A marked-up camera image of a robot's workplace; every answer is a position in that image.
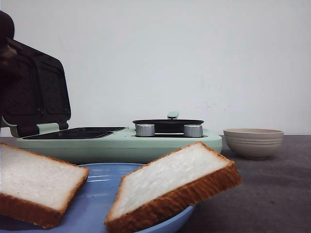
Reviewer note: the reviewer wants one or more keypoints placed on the beige ribbed bowl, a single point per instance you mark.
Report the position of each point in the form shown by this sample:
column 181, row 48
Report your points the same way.
column 255, row 144

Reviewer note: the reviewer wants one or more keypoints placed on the mint green breakfast maker base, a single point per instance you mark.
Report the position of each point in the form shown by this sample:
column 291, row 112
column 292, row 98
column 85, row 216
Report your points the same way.
column 110, row 144

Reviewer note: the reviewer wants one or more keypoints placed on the black round frying pan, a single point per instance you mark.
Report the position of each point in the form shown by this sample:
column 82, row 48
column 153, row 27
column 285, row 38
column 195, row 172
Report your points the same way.
column 169, row 125

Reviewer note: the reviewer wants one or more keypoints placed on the silver control knob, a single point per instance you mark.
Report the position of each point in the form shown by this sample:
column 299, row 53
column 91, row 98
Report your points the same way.
column 193, row 130
column 145, row 130

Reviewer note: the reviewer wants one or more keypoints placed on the breakfast maker hinged lid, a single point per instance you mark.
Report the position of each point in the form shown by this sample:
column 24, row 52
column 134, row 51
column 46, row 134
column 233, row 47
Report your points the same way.
column 38, row 94

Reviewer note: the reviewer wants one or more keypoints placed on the right silver control knob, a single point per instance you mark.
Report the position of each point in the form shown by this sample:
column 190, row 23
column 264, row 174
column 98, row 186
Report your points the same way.
column 193, row 130

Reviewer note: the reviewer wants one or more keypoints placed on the blue round plate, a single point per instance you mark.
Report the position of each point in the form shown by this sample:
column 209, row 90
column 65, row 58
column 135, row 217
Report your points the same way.
column 89, row 208

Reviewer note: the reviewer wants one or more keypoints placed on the left silver control knob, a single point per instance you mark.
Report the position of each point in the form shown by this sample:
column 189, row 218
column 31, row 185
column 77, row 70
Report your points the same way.
column 145, row 130

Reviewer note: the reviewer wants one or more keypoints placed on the white bread slice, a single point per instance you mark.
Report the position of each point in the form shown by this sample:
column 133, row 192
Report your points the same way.
column 168, row 185
column 37, row 188

